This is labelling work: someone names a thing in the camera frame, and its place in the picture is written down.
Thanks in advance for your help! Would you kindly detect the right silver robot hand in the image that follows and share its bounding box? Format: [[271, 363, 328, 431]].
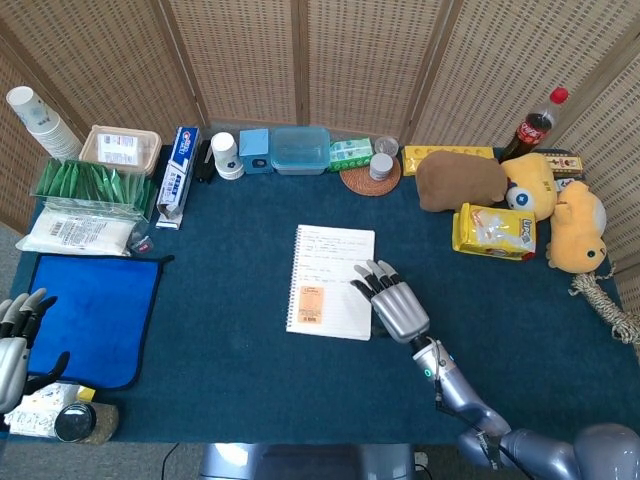
[[351, 259, 431, 344]]

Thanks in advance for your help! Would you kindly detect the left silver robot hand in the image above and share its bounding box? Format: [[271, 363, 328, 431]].
[[0, 287, 71, 414]]

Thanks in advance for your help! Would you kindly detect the white spiral notebook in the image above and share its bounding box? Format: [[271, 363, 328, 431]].
[[285, 223, 377, 342]]

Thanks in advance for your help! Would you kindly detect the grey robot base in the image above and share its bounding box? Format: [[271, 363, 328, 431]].
[[198, 442, 416, 480]]

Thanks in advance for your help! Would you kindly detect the white printed paper package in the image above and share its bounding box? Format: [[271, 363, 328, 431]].
[[3, 379, 84, 437]]

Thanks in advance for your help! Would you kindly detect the blue microfibre cloth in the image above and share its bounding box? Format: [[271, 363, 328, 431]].
[[23, 253, 175, 391]]

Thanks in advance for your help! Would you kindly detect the metal tin can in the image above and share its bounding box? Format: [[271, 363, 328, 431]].
[[53, 401, 120, 445]]

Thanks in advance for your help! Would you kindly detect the yellow snack bag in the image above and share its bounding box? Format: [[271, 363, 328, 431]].
[[452, 202, 538, 261]]

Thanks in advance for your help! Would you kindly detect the round woven coaster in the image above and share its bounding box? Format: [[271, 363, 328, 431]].
[[339, 158, 403, 197]]

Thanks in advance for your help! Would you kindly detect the white plastic bag package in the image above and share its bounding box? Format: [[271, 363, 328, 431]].
[[15, 203, 139, 257]]

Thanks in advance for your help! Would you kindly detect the brown plush toy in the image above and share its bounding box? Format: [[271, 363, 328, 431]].
[[415, 150, 510, 213]]

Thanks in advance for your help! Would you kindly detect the small white jar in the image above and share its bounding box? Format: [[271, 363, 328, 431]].
[[369, 152, 396, 182]]

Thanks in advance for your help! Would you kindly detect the green tissue pack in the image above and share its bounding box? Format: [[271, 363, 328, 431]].
[[328, 137, 375, 174]]

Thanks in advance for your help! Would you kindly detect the small clear glass jar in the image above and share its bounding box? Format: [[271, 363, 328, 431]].
[[373, 135, 400, 158]]

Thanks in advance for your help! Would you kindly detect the yellow plastic tray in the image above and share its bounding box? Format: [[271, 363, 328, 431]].
[[402, 144, 496, 177]]

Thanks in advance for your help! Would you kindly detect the small black red pouch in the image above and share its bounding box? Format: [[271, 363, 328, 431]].
[[127, 232, 155, 257]]

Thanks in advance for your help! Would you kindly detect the dark blue table cover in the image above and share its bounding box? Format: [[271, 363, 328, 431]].
[[2, 144, 640, 446]]

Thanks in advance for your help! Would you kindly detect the blue clear plastic container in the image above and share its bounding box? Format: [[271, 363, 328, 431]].
[[269, 126, 332, 177]]

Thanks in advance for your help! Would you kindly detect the yellow plush toy with eye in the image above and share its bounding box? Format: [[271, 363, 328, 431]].
[[499, 152, 558, 221]]

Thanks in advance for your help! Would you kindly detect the clear box of green sachets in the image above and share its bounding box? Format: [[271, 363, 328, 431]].
[[29, 157, 159, 221]]

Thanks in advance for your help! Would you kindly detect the yellow plush bear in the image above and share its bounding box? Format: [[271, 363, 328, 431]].
[[544, 180, 609, 274]]

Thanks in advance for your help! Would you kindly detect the small blue cardboard box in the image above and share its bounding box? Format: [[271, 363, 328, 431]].
[[238, 128, 275, 176]]

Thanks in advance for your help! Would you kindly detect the printed wooden box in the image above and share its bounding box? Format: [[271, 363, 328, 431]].
[[542, 149, 585, 179]]

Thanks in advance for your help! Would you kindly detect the cola bottle with red cap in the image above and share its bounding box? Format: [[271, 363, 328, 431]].
[[499, 86, 570, 162]]

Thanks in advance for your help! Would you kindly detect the stack of white paper cups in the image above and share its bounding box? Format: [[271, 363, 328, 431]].
[[5, 85, 84, 161]]

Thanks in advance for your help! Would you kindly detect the white small cup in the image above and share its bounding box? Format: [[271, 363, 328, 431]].
[[210, 131, 246, 181]]

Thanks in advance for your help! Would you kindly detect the beige lidded food container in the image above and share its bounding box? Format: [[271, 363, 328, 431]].
[[78, 124, 162, 177]]

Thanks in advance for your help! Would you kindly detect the black stapler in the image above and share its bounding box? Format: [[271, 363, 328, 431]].
[[193, 139, 217, 184]]

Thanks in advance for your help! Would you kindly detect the blue white toothpaste box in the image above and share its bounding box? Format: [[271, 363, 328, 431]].
[[155, 125, 201, 231]]

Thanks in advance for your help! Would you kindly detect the woven bamboo folding screen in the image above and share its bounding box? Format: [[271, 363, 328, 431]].
[[0, 0, 640, 321]]

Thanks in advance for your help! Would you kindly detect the black floor cable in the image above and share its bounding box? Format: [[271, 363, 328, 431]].
[[160, 442, 181, 480]]

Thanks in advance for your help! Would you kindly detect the coil of twisted rope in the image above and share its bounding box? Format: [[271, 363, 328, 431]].
[[569, 272, 640, 346]]

